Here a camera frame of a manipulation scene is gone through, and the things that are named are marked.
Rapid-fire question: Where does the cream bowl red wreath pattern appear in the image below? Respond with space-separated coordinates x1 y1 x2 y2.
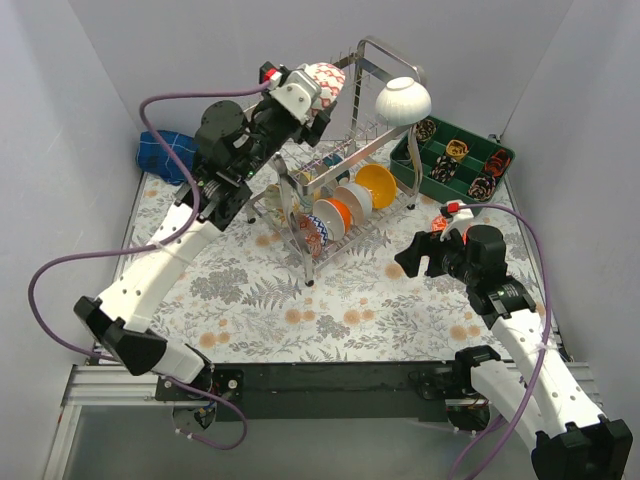
431 215 448 233

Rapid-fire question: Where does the white bowl red diamond pattern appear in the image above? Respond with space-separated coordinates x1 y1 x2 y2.
304 62 346 117

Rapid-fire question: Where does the plain white ribbed bowl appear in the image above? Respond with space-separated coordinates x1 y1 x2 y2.
375 77 432 126

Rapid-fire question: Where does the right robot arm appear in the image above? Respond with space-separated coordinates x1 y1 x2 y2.
395 225 633 479

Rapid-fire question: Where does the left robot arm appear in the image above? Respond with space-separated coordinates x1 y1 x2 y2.
74 62 345 400

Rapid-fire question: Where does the steel two-tier dish rack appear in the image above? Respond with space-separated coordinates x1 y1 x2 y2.
245 35 426 287

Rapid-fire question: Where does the dark teal bowl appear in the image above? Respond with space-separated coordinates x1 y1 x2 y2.
322 153 351 185

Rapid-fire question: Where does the rolled brown patterned sock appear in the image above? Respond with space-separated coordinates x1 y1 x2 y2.
467 176 497 202

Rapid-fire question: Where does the yellow bowl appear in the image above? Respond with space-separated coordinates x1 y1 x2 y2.
355 164 397 209

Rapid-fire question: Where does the white grey-rimmed bowl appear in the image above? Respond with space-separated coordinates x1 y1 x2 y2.
334 182 373 226

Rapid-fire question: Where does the cream floral bowl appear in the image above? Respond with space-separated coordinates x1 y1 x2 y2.
263 170 321 225

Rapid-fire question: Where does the orange and white bowl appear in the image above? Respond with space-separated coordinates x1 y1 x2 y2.
312 198 351 241

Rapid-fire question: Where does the green compartment tray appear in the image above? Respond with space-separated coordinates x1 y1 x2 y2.
416 116 516 204

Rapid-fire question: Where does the red patterned bowl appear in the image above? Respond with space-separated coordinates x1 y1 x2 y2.
298 214 322 258

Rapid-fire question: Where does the rolled yellow sock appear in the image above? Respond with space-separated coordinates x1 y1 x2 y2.
445 139 469 163

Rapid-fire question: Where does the blue zigzag patterned bowl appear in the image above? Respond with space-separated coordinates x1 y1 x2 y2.
301 214 328 248

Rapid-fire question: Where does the rolled dark floral sock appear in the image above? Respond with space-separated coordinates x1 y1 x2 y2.
416 118 438 144

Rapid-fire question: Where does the floral table mat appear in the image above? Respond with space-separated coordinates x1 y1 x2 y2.
97 139 560 365

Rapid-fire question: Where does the blue plaid cloth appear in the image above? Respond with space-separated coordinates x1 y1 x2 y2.
135 130 197 185

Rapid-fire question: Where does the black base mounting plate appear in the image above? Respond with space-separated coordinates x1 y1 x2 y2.
154 360 494 431

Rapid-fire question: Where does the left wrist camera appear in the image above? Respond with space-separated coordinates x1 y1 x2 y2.
269 69 321 125

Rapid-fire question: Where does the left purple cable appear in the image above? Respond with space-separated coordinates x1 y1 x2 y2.
28 83 281 450

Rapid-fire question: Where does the purple cable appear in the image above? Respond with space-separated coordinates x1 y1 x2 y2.
28 83 281 450
447 202 551 480

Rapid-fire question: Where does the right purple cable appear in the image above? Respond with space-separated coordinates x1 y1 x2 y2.
447 202 551 480

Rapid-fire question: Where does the aluminium frame rail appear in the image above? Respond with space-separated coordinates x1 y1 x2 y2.
42 363 626 480

